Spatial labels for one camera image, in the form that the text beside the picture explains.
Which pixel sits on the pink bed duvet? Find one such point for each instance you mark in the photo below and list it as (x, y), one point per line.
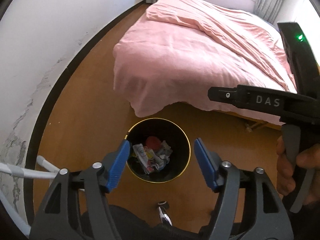
(178, 49)

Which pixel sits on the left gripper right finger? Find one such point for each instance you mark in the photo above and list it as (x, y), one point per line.
(247, 206)

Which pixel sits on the chair base leg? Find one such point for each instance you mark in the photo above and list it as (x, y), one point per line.
(163, 215)

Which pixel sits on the person's right hand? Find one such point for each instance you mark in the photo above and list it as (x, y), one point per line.
(308, 159)

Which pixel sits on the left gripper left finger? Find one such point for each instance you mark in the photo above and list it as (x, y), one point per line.
(58, 216)

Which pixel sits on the red plastic cup lid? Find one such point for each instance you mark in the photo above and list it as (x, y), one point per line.
(153, 143)

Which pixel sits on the black round trash bin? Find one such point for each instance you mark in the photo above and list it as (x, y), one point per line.
(164, 130)

